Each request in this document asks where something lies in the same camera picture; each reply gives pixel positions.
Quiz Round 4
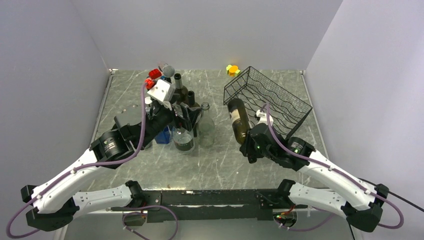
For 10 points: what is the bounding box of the blue square glass bottle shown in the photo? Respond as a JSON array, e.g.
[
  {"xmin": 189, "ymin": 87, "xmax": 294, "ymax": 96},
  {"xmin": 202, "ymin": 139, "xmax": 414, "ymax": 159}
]
[{"xmin": 154, "ymin": 125, "xmax": 172, "ymax": 145}]

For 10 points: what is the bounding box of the dark wine bottle silver neck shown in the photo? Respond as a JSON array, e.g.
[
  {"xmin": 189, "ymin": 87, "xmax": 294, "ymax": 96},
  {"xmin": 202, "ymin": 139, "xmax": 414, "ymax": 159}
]
[{"xmin": 173, "ymin": 73, "xmax": 189, "ymax": 105}]

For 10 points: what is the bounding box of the clear round bottle front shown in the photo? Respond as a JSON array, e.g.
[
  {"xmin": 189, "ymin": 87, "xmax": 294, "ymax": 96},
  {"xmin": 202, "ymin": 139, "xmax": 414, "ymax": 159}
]
[{"xmin": 171, "ymin": 127, "xmax": 195, "ymax": 154}]

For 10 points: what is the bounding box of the red toy block car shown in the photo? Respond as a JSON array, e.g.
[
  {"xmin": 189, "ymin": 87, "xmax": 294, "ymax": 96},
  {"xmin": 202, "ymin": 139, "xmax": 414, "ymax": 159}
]
[{"xmin": 147, "ymin": 68, "xmax": 163, "ymax": 81}]

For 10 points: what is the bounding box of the dark wine bottle black neck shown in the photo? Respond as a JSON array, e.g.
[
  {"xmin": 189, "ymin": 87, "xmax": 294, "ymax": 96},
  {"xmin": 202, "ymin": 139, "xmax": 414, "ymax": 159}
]
[{"xmin": 186, "ymin": 90, "xmax": 202, "ymax": 113}]

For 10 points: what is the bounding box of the dark green wine bottle front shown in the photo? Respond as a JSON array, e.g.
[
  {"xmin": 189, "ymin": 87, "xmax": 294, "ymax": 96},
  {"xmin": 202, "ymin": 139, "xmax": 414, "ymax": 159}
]
[{"xmin": 227, "ymin": 98, "xmax": 252, "ymax": 145}]

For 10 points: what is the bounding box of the yellow green toy block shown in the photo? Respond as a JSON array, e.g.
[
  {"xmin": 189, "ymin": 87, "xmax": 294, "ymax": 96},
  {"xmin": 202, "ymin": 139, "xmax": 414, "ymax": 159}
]
[{"xmin": 226, "ymin": 64, "xmax": 241, "ymax": 77}]

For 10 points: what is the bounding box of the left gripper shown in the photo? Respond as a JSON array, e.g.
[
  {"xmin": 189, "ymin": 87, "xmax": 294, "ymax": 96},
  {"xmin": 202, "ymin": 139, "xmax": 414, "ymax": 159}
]
[{"xmin": 137, "ymin": 94, "xmax": 202, "ymax": 149}]

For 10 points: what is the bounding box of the clear glass bottle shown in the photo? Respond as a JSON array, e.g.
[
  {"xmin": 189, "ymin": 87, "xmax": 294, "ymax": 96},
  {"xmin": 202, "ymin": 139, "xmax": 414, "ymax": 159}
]
[{"xmin": 198, "ymin": 102, "xmax": 215, "ymax": 148}]

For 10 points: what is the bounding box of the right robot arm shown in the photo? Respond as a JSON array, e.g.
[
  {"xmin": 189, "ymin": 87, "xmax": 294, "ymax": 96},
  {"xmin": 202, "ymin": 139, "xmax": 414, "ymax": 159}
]
[{"xmin": 233, "ymin": 122, "xmax": 389, "ymax": 233}]

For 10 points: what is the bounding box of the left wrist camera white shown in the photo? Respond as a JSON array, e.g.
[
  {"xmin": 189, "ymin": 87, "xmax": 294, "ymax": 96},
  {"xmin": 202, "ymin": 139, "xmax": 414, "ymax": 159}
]
[{"xmin": 147, "ymin": 79, "xmax": 176, "ymax": 111}]

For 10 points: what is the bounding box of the black base bar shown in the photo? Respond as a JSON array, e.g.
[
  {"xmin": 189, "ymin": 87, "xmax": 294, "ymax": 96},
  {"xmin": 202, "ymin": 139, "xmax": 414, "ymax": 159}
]
[{"xmin": 142, "ymin": 189, "xmax": 292, "ymax": 223}]

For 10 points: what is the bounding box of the glitter microphone on stand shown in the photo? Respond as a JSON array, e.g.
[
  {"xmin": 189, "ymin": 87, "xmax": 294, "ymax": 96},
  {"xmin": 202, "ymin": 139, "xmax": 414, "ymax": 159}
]
[{"xmin": 158, "ymin": 61, "xmax": 175, "ymax": 78}]

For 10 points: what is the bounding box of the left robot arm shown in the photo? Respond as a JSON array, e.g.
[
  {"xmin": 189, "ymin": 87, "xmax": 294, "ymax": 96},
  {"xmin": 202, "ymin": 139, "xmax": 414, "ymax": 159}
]
[{"xmin": 21, "ymin": 100, "xmax": 201, "ymax": 232}]

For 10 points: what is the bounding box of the black wire wine rack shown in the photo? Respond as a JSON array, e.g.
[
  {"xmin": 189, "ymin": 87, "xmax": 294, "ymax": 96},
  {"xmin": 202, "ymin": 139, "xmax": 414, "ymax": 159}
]
[{"xmin": 223, "ymin": 66, "xmax": 312, "ymax": 140}]

